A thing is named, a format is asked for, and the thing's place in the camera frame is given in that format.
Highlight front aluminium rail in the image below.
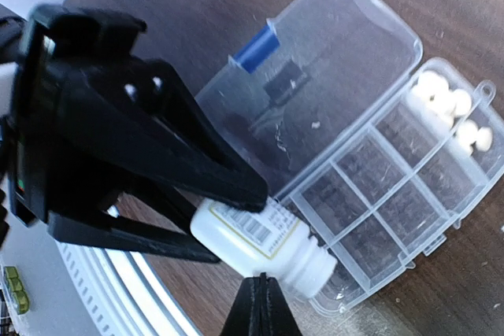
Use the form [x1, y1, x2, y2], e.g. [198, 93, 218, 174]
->
[0, 182, 206, 336]

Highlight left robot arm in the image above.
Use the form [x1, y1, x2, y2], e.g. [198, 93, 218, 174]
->
[1, 4, 268, 264]

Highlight white pills in organizer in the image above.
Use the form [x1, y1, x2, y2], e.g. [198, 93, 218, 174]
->
[410, 70, 493, 155]

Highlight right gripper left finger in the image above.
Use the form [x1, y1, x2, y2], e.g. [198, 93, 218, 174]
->
[220, 273, 267, 336]

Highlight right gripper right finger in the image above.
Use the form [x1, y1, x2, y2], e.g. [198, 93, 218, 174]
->
[262, 273, 302, 336]

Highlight clear plastic pill organizer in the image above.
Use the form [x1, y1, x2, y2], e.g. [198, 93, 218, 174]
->
[196, 0, 503, 316]

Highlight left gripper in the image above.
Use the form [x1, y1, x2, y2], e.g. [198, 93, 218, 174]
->
[7, 4, 155, 230]

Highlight small white pill bottle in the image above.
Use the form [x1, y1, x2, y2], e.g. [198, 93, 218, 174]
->
[190, 198, 338, 299]

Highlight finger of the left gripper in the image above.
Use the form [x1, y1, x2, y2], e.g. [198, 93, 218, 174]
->
[47, 212, 220, 264]
[57, 59, 268, 212]

